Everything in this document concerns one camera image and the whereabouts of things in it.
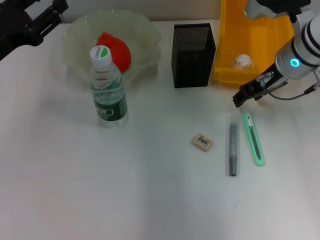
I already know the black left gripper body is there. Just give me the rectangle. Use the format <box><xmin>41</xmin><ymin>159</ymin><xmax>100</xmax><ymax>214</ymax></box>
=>
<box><xmin>0</xmin><ymin>0</ymin><xmax>40</xmax><ymax>61</ymax></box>

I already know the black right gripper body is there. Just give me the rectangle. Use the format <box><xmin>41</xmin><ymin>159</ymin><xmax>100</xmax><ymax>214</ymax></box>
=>
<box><xmin>249</xmin><ymin>63</ymin><xmax>289</xmax><ymax>96</ymax></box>

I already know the white paper ball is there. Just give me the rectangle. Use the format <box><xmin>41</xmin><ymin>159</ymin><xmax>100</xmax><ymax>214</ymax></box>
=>
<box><xmin>231</xmin><ymin>53</ymin><xmax>255</xmax><ymax>71</ymax></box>

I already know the mint green utility knife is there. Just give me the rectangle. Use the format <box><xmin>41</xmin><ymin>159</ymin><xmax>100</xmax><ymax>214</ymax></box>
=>
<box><xmin>240</xmin><ymin>107</ymin><xmax>266</xmax><ymax>167</ymax></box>

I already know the grey pen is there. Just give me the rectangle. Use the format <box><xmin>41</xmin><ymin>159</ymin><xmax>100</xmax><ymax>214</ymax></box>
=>
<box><xmin>225</xmin><ymin>113</ymin><xmax>240</xmax><ymax>177</ymax></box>

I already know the beige eraser with barcode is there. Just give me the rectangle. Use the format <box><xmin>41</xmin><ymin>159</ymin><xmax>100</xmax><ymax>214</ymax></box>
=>
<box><xmin>192</xmin><ymin>132</ymin><xmax>214</xmax><ymax>153</ymax></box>

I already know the orange fruit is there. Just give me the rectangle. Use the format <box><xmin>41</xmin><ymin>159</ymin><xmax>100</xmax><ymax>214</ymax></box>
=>
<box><xmin>96</xmin><ymin>31</ymin><xmax>132</xmax><ymax>74</ymax></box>

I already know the clear green-label water bottle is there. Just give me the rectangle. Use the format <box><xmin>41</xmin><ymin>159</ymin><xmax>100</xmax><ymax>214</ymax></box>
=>
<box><xmin>89</xmin><ymin>45</ymin><xmax>129</xmax><ymax>128</ymax></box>

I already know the black mesh pen holder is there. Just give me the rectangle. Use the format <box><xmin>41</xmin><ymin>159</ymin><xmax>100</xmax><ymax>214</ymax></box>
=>
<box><xmin>171</xmin><ymin>23</ymin><xmax>217</xmax><ymax>89</ymax></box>

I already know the pale green glass fruit bowl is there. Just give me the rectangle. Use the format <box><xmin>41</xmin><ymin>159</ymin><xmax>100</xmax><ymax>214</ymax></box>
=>
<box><xmin>61</xmin><ymin>8</ymin><xmax>163</xmax><ymax>89</ymax></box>

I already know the yellow plastic storage bin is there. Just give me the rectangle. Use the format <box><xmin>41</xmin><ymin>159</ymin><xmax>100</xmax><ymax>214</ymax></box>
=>
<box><xmin>212</xmin><ymin>0</ymin><xmax>296</xmax><ymax>89</ymax></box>

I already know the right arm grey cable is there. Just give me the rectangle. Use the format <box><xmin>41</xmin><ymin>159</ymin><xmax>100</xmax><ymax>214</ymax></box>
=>
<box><xmin>264</xmin><ymin>67</ymin><xmax>320</xmax><ymax>101</ymax></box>

